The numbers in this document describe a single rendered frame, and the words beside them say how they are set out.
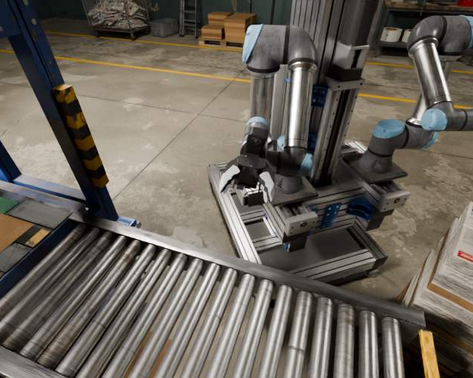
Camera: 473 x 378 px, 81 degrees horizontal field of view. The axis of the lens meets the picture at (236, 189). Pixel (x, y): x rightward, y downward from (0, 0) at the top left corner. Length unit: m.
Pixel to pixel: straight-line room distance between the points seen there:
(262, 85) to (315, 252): 1.15
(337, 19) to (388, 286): 1.59
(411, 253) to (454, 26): 1.50
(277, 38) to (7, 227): 1.25
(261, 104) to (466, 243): 0.91
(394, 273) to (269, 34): 1.74
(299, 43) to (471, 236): 0.96
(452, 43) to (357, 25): 0.40
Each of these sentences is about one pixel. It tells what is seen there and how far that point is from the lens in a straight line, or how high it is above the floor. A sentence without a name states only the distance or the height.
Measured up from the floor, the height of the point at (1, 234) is 0.80.
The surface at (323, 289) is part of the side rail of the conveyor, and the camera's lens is 1.01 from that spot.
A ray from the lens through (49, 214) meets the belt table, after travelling 1.41.
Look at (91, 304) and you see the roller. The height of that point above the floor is 0.80.
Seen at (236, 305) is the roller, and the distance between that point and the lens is 0.94.
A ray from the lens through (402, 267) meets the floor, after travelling 2.27.
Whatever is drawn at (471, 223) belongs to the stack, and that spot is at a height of 0.83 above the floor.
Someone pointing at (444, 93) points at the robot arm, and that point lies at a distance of 1.22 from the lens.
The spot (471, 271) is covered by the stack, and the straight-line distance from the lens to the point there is 1.31.
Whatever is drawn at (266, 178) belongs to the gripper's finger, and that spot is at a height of 1.24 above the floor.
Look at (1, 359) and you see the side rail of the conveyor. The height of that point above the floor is 0.80.
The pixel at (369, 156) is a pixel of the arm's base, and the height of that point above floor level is 0.88.
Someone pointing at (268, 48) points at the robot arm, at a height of 1.41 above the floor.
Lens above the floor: 1.64
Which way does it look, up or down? 41 degrees down
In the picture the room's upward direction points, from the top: straight up
